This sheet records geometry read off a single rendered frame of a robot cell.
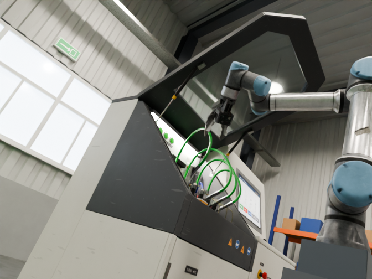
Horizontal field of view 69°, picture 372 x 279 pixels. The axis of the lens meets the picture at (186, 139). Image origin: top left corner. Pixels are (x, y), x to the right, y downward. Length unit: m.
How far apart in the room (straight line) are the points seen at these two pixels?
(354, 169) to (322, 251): 0.26
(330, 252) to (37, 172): 4.66
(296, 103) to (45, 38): 4.86
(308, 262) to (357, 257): 0.13
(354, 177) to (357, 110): 0.25
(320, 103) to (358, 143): 0.32
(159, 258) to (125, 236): 0.21
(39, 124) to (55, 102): 0.46
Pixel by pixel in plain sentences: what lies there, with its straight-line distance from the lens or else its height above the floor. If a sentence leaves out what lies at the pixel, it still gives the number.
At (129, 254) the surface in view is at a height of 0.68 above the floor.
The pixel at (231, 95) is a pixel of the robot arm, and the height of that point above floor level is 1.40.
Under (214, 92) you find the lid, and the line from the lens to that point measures 1.66.
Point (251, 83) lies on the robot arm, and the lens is 1.15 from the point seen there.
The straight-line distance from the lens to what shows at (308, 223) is 6.99.
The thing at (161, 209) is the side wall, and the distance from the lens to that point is 1.08.
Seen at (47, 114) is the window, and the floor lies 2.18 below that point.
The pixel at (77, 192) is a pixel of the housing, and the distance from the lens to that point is 1.57.
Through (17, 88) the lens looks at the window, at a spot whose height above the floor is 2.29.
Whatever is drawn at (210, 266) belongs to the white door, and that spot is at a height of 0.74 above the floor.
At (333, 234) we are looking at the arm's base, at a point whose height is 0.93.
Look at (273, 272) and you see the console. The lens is 1.88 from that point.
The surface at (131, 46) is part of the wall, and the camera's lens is 6.38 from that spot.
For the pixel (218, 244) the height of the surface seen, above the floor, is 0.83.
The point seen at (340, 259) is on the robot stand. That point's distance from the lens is 0.94.
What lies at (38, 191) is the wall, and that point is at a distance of 5.09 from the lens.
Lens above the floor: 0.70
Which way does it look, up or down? 24 degrees up
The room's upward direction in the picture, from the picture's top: 20 degrees clockwise
